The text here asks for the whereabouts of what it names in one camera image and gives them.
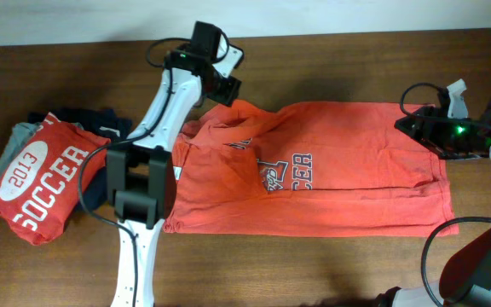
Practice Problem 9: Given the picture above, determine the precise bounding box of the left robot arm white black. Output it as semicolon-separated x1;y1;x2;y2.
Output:
106;21;244;306

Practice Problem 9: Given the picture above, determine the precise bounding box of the right black camera cable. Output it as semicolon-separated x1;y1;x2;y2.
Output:
398;82;491;307

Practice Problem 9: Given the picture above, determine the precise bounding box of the folded navy blue shirt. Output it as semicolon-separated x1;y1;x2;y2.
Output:
23;107;131;217

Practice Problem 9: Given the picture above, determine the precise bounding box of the folded grey shirt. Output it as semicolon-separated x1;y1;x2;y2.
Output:
0;122;40;176

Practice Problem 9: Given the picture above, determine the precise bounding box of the left black camera cable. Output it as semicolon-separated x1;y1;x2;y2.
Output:
77;37;232;307

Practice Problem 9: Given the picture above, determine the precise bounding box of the folded red 2013 soccer shirt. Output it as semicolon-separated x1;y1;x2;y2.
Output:
0;113;110;246

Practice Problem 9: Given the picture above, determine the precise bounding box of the black camera cable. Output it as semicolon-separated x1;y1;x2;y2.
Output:
398;82;491;307
77;37;232;307

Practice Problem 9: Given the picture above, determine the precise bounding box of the orange McKinney Boyd soccer t-shirt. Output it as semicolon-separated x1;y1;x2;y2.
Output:
164;100;453;237

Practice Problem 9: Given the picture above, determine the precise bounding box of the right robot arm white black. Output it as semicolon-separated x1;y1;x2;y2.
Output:
373;80;491;307

